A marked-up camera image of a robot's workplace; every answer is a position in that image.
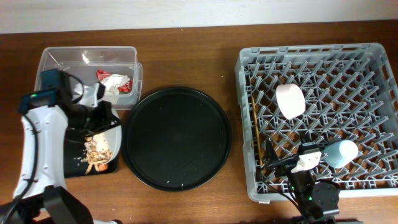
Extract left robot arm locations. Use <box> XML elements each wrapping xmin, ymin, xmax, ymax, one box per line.
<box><xmin>1</xmin><ymin>69</ymin><xmax>121</xmax><ymax>223</ymax></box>

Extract red snack wrapper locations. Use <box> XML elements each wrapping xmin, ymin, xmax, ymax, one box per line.
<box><xmin>96</xmin><ymin>70</ymin><xmax>133</xmax><ymax>92</ymax></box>

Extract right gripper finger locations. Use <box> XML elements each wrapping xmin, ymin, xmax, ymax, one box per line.
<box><xmin>265</xmin><ymin>138</ymin><xmax>279</xmax><ymax>162</ymax></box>
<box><xmin>300</xmin><ymin>133</ymin><xmax>318</xmax><ymax>148</ymax></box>

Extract blue cup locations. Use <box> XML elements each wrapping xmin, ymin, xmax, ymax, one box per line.
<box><xmin>323</xmin><ymin>140</ymin><xmax>359</xmax><ymax>169</ymax></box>

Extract black round tray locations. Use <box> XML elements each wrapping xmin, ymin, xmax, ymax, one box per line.
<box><xmin>121</xmin><ymin>87</ymin><xmax>232</xmax><ymax>192</ymax></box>

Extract black rectangular tray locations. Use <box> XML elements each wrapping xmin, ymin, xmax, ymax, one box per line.
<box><xmin>63</xmin><ymin>129</ymin><xmax>119</xmax><ymax>178</ymax></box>

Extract grey plate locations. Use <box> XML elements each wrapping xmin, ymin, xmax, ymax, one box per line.
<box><xmin>104</xmin><ymin>126</ymin><xmax>122</xmax><ymax>163</ymax></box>

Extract grey dishwasher rack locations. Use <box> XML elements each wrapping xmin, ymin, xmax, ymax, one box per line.
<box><xmin>235</xmin><ymin>43</ymin><xmax>397</xmax><ymax>203</ymax></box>

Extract clear plastic bin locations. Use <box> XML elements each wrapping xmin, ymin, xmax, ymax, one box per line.
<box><xmin>34</xmin><ymin>46</ymin><xmax>142</xmax><ymax>110</ymax></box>

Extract orange carrot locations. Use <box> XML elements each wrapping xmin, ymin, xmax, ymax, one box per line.
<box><xmin>98</xmin><ymin>164</ymin><xmax>108</xmax><ymax>172</ymax></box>

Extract white tissue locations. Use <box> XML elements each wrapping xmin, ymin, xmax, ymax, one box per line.
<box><xmin>100</xmin><ymin>74</ymin><xmax>131</xmax><ymax>104</ymax></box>

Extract rice and food scraps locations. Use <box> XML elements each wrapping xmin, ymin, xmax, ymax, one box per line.
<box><xmin>80</xmin><ymin>133</ymin><xmax>114</xmax><ymax>175</ymax></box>

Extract wooden chopstick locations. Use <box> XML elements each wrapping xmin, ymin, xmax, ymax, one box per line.
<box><xmin>251</xmin><ymin>96</ymin><xmax>263</xmax><ymax>166</ymax></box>

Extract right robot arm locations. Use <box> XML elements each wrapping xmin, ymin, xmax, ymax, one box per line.
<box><xmin>262</xmin><ymin>134</ymin><xmax>340</xmax><ymax>223</ymax></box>

